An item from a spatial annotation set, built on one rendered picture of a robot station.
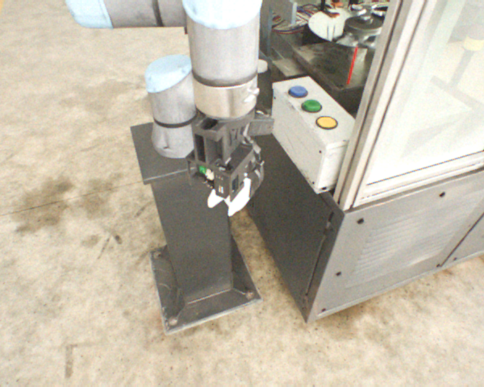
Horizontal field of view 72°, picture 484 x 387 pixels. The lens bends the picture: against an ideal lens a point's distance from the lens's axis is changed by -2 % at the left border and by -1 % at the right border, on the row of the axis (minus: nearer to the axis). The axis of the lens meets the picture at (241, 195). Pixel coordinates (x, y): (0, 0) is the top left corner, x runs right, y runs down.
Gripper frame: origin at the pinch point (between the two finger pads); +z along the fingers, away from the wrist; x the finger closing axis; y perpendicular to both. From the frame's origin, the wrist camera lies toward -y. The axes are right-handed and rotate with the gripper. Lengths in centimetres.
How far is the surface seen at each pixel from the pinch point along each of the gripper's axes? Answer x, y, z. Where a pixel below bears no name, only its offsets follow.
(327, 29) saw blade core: -9, -71, -4
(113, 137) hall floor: -141, -80, 91
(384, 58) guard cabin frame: 13.6, -24.9, -18.3
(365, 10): -1, -77, -9
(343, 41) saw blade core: -3, -64, -4
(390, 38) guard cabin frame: 13.6, -24.8, -21.5
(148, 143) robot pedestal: -40.2, -19.3, 16.4
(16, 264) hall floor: -111, 14, 91
